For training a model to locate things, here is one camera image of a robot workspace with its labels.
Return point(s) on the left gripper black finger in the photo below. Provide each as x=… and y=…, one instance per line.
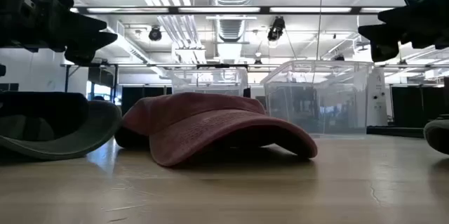
x=89, y=46
x=82, y=25

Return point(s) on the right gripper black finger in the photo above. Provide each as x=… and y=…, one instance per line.
x=382, y=39
x=398, y=15

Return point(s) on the dark cap with green brim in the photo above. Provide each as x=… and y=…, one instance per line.
x=52, y=122

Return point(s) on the grey-green cap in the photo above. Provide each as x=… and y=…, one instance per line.
x=438, y=134

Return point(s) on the faded red baseball cap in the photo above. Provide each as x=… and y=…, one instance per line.
x=196, y=125

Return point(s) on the white cabinet column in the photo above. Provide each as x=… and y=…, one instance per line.
x=377, y=97

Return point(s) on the large clear plastic bin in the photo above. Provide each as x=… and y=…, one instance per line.
x=319, y=97

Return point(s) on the small clear plastic bin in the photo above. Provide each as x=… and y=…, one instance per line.
x=210, y=80

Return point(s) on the black hanging camera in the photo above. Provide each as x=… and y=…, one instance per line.
x=276, y=28
x=155, y=34

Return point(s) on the black overhead light bar frame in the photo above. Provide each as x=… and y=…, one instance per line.
x=224, y=9

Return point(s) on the ribbed silver ventilation duct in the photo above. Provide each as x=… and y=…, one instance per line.
x=231, y=29

